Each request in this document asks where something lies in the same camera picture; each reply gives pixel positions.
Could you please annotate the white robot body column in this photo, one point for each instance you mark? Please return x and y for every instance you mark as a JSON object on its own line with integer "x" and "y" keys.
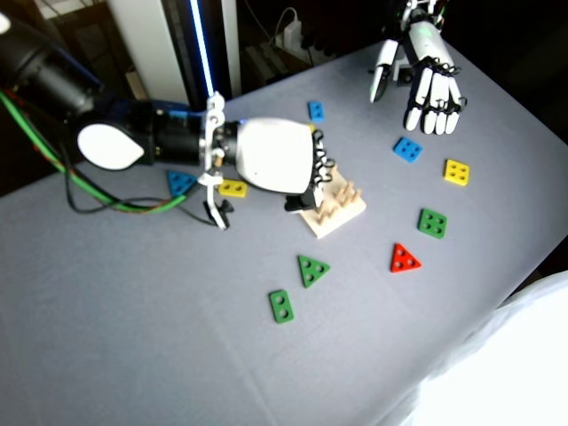
{"x": 146, "y": 44}

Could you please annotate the green two-hole rectangle block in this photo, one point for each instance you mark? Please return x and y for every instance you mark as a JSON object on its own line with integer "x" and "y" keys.
{"x": 281, "y": 307}

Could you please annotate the grey table cloth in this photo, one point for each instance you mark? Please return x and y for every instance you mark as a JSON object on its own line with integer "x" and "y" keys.
{"x": 177, "y": 333}

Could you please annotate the blue two-hole rectangle block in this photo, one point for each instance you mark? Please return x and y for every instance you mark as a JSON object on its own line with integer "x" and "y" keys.
{"x": 316, "y": 112}

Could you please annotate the wooden peg board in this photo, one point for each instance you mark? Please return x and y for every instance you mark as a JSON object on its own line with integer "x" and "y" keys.
{"x": 339, "y": 222}

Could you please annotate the green three-hole triangle block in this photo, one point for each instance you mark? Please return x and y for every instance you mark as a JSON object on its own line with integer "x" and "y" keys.
{"x": 310, "y": 270}

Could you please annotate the yellow four-hole square block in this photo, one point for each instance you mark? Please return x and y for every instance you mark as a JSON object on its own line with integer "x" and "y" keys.
{"x": 457, "y": 173}

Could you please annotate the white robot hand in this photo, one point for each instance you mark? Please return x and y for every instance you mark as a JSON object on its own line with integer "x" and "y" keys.
{"x": 275, "y": 155}
{"x": 432, "y": 53}

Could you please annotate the green four-hole square block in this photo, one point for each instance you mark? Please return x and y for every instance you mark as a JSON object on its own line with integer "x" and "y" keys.
{"x": 432, "y": 224}

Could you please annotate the red three-hole triangle block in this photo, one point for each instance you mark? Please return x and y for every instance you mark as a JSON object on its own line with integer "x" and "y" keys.
{"x": 404, "y": 262}

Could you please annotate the yellow two-hole rectangle block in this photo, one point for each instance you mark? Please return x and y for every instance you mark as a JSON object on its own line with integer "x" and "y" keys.
{"x": 312, "y": 128}
{"x": 234, "y": 189}

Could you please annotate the blue four-hole square block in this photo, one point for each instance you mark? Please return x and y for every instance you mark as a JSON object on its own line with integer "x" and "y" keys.
{"x": 408, "y": 150}

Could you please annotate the blue three-hole triangle block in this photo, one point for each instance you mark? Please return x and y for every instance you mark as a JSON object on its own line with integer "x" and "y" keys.
{"x": 179, "y": 181}

